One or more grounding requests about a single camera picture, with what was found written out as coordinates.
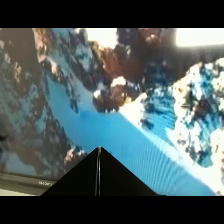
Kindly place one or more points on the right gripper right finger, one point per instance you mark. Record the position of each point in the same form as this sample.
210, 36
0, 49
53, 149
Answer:
120, 180

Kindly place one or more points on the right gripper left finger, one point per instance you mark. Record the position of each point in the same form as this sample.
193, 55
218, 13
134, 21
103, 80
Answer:
80, 180

